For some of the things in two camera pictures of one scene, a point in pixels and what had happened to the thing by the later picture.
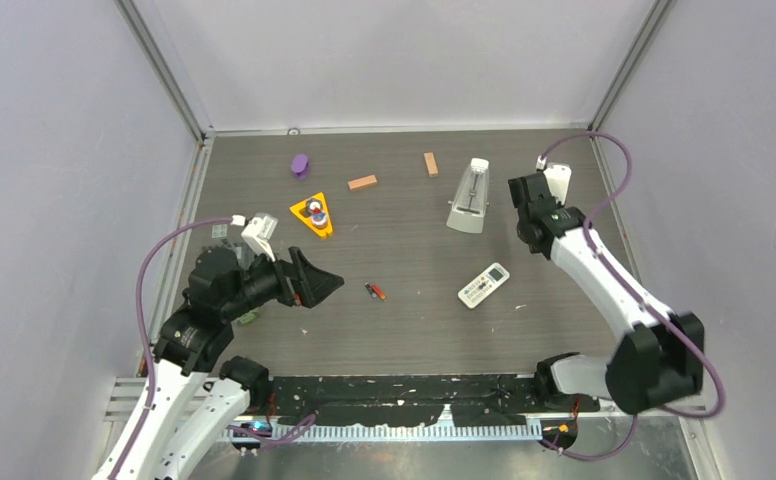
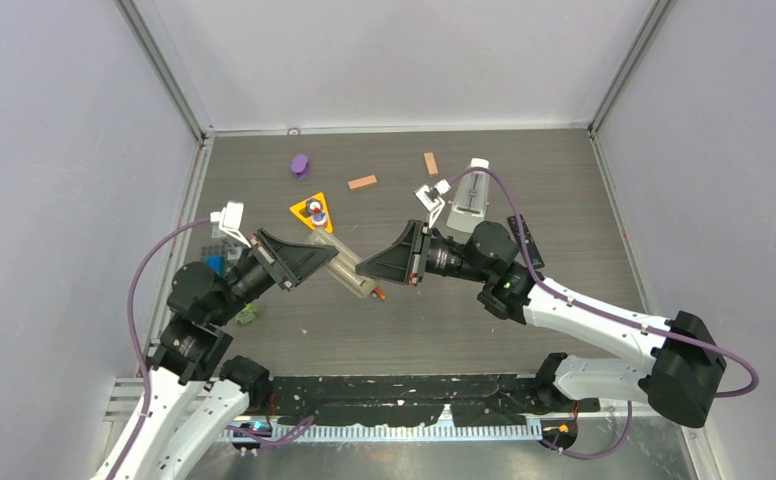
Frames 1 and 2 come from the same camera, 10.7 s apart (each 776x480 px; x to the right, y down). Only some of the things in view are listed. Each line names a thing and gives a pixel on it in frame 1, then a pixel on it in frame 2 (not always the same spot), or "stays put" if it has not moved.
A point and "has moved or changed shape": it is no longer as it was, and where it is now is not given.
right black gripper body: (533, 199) to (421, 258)
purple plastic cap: (300, 167) stays put
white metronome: (470, 200) stays put
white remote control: (490, 280) has moved or changed shape
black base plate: (405, 400) stays put
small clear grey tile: (219, 230) stays put
